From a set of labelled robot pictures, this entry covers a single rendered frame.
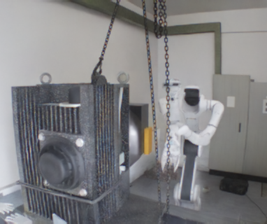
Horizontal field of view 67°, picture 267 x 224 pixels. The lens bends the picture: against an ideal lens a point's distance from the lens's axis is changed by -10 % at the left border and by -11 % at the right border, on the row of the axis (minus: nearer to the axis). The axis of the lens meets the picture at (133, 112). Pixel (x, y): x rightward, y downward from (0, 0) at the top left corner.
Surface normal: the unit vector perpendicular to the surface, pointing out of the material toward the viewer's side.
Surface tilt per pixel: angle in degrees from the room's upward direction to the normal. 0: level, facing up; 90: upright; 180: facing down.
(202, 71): 90
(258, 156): 90
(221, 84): 90
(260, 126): 90
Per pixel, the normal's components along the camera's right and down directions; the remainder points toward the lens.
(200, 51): -0.52, 0.11
